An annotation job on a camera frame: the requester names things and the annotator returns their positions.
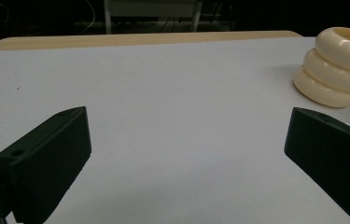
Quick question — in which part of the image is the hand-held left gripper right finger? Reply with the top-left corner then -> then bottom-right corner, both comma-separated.
284,106 -> 350,224

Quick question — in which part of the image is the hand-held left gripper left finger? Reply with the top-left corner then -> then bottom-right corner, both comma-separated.
0,105 -> 92,224

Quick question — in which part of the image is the cream ribbed round container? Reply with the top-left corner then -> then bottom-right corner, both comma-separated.
293,26 -> 350,109

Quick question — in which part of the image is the white board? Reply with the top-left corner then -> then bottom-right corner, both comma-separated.
0,36 -> 350,224

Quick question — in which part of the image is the white cable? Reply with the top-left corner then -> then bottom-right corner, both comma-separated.
80,0 -> 97,34

